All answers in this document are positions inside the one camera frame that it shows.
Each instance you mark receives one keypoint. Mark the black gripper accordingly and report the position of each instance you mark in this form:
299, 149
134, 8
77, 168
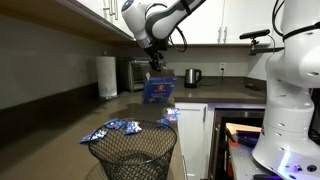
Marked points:
156, 50

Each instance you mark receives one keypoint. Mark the blue cardboard box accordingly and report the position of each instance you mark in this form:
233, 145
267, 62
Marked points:
160, 88

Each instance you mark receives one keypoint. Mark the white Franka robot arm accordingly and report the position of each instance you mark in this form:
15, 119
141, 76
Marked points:
290, 110

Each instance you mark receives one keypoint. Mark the stainless toaster oven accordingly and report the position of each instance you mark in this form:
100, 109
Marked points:
133, 75

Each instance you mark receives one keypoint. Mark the stainless electric kettle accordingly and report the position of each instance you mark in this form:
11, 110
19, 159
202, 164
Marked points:
191, 78

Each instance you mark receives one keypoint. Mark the small blue snack packet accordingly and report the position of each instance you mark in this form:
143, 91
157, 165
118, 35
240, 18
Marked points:
170, 118
115, 124
173, 111
95, 135
132, 127
162, 121

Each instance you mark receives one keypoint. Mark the white paper towel roll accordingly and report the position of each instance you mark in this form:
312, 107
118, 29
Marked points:
106, 76

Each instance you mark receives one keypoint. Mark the white upper cabinet row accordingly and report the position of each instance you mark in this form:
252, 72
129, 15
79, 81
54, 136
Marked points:
213, 23
100, 18

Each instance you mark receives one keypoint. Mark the white lower cabinet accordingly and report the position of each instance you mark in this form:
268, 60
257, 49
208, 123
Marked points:
191, 140

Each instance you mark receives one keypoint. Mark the stainless dishwasher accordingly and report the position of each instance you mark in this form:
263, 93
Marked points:
221, 146

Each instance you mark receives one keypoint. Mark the metal robot mounting table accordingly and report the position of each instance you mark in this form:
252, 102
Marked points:
243, 161

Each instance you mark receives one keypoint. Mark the white wall outlet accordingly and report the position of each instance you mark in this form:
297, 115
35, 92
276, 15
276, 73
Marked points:
222, 68

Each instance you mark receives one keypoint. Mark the black camera on stand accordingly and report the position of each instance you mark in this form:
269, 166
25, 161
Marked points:
254, 34

